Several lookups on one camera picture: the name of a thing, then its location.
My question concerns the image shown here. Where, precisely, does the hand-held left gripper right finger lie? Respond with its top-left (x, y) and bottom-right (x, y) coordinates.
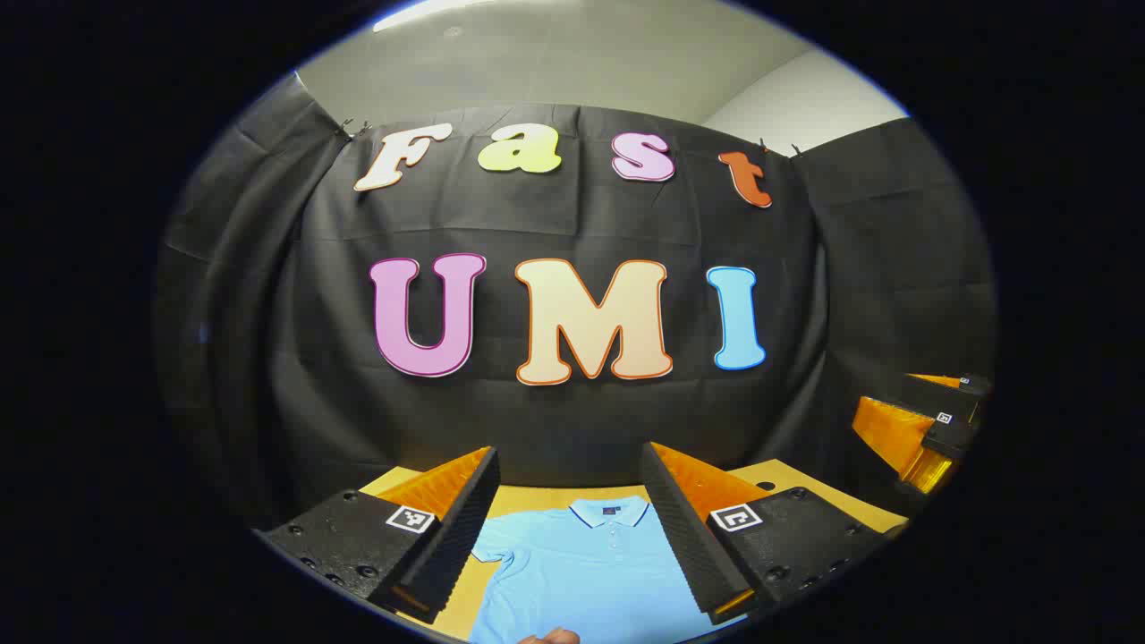
top-left (640, 441), bottom-right (896, 625)

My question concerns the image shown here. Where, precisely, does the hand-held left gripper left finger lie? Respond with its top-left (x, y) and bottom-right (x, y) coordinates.
top-left (255, 445), bottom-right (502, 625)

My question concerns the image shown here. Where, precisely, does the light blue T-shirt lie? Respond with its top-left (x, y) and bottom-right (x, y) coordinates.
top-left (467, 495), bottom-right (749, 644)

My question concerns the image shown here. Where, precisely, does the black backdrop cloth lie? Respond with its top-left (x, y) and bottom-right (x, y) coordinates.
top-left (152, 72), bottom-right (998, 530)

